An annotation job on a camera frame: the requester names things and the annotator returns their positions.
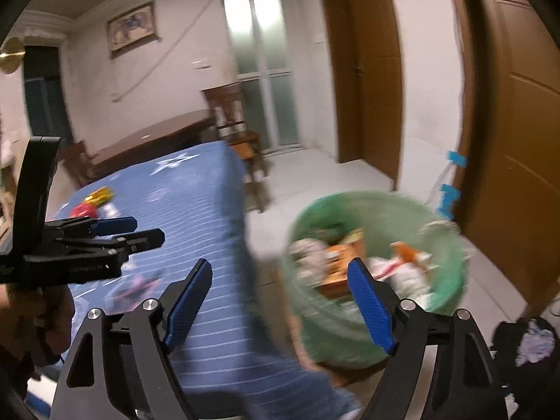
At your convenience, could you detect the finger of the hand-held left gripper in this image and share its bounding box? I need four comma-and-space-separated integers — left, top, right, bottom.
115, 227, 166, 255
89, 216, 138, 238

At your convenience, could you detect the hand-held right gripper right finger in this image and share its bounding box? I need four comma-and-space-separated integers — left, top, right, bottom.
347, 257, 510, 420

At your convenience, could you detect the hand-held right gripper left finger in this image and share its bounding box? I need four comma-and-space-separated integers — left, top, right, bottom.
50, 258, 214, 420

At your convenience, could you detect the long yellow cardboard box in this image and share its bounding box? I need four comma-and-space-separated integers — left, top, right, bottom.
317, 227, 366, 300

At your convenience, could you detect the green bag lined trash bin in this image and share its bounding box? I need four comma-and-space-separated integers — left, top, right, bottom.
280, 190, 469, 370

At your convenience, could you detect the white cardboard medicine box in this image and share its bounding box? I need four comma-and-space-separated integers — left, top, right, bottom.
372, 241, 434, 281

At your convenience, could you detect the person's left hand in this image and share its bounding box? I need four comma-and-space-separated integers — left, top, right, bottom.
0, 284, 76, 368

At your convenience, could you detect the shiny gold wrapper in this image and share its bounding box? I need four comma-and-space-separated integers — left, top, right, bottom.
84, 187, 115, 205

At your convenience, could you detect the pink and dark wrapper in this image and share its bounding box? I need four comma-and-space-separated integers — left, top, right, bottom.
105, 273, 162, 307

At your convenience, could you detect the blue checked cloth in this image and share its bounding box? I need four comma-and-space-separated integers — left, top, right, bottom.
26, 142, 364, 420

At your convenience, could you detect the white plastic packet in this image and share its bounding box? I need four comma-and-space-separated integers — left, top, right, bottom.
289, 237, 330, 273

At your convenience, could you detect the dark wooden table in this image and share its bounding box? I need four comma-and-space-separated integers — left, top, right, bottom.
57, 109, 217, 189

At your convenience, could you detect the round brass knob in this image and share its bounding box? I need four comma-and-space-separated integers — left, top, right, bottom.
0, 37, 26, 74

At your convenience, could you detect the wooden chair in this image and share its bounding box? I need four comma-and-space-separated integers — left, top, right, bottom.
201, 82, 268, 213

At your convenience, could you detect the white cloth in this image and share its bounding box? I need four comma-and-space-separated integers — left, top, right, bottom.
515, 319, 555, 367

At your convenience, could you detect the frosted glass door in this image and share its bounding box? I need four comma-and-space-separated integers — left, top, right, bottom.
221, 0, 302, 155

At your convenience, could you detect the brown panelled wooden door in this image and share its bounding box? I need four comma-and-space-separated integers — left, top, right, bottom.
450, 0, 560, 320

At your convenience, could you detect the framed wall picture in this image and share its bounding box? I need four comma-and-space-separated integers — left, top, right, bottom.
106, 1, 157, 59

